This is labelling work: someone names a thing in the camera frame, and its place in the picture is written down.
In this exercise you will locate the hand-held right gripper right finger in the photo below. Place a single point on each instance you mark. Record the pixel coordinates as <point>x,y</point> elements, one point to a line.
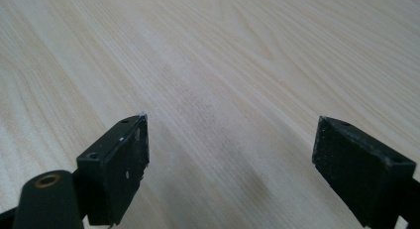
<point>358,171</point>

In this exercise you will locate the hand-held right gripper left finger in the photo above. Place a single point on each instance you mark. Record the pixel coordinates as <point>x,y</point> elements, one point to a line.
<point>114,171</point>

